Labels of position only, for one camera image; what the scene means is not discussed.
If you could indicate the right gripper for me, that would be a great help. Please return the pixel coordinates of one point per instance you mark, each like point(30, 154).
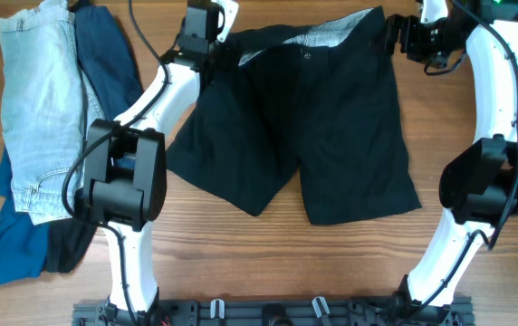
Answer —
point(408, 46)

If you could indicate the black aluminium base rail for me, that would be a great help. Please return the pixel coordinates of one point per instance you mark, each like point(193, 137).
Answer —
point(358, 311)

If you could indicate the black shorts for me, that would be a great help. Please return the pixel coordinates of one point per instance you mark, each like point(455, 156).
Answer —
point(317, 101)

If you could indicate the light blue denim shorts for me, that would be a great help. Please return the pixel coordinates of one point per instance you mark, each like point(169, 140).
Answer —
point(48, 104)

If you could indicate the bright blue garment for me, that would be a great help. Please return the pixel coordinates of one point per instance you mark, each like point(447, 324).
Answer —
point(23, 245)

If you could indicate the black garment under pile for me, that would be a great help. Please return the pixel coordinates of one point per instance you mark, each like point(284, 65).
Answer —
point(68, 242)

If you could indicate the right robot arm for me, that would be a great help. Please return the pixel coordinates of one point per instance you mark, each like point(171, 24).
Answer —
point(478, 190)

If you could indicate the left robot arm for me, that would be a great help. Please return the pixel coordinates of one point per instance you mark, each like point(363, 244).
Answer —
point(125, 173)

